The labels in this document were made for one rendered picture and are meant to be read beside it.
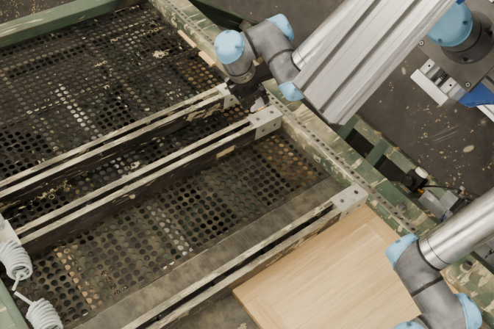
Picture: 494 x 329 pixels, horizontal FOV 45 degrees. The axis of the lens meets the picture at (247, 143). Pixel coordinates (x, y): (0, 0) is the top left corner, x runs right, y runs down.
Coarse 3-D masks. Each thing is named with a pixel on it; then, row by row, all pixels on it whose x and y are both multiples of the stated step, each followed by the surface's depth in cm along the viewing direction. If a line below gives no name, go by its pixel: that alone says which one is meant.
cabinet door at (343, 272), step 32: (352, 224) 195; (384, 224) 196; (288, 256) 184; (320, 256) 185; (352, 256) 187; (384, 256) 188; (256, 288) 175; (288, 288) 177; (320, 288) 178; (352, 288) 179; (384, 288) 180; (256, 320) 169; (288, 320) 170; (320, 320) 171; (352, 320) 172; (384, 320) 173
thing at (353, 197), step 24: (360, 192) 197; (312, 216) 188; (336, 216) 190; (264, 240) 180; (288, 240) 181; (240, 264) 176; (264, 264) 177; (192, 288) 167; (216, 288) 168; (168, 312) 162; (192, 312) 165
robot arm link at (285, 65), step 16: (352, 0) 126; (336, 16) 130; (320, 32) 133; (288, 48) 144; (304, 48) 136; (272, 64) 144; (288, 64) 140; (304, 64) 137; (288, 80) 140; (288, 96) 141
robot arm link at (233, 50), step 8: (224, 32) 146; (232, 32) 145; (240, 32) 148; (216, 40) 145; (224, 40) 145; (232, 40) 144; (240, 40) 144; (216, 48) 145; (224, 48) 144; (232, 48) 143; (240, 48) 144; (248, 48) 146; (224, 56) 144; (232, 56) 144; (240, 56) 146; (248, 56) 147; (224, 64) 148; (232, 64) 147; (240, 64) 148; (248, 64) 151; (232, 72) 151; (240, 72) 151
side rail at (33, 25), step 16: (80, 0) 255; (96, 0) 256; (112, 0) 257; (128, 0) 262; (32, 16) 244; (48, 16) 245; (64, 16) 247; (80, 16) 252; (0, 32) 235; (16, 32) 237; (32, 32) 242
